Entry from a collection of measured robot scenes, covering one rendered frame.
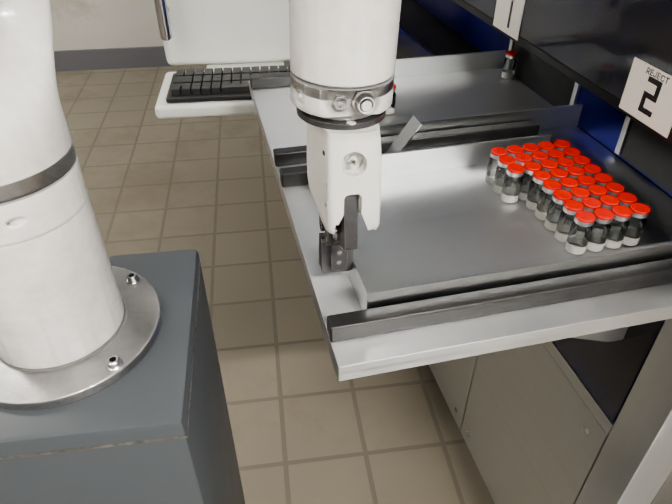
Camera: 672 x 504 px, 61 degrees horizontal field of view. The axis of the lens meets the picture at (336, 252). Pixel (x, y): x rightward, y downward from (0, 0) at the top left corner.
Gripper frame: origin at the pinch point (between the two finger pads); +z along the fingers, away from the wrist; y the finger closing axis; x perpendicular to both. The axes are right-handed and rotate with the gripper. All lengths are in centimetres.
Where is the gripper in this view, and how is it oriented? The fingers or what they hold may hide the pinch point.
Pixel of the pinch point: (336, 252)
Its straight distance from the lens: 57.0
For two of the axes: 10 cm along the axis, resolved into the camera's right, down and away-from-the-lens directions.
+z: -0.3, 7.9, 6.1
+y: -2.3, -6.0, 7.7
